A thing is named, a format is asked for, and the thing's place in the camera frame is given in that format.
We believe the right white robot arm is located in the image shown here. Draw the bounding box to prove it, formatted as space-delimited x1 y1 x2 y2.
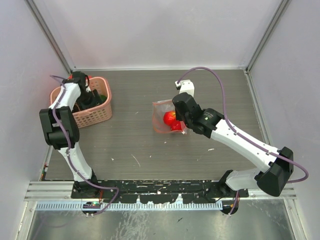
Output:
172 92 294 197

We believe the clear zip top bag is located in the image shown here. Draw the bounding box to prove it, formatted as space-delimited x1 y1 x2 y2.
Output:
152 99 187 135

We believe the red cloth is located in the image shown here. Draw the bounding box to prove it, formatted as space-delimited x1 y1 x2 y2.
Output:
68 71 92 85

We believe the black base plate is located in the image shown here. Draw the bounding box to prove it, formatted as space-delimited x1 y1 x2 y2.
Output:
71 179 236 204

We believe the pink plastic basket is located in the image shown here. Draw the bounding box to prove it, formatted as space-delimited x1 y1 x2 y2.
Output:
49 75 112 128

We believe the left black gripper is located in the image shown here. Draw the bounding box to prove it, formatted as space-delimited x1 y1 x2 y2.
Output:
76 89 103 118

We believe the dark green toy avocado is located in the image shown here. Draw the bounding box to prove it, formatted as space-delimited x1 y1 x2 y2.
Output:
99 94 107 103

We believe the red toy apple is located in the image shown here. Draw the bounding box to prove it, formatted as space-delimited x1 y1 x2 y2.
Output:
163 110 176 126

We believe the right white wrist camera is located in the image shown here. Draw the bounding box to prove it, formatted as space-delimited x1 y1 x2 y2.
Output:
175 79 195 97

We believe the white slotted cable duct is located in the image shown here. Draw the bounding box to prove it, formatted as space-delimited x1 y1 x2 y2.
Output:
35 200 223 211

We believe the red yellow toy mango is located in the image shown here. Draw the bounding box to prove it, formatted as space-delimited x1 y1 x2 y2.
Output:
170 120 183 132

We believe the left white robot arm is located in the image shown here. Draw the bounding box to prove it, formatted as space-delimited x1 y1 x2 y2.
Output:
39 71 103 198

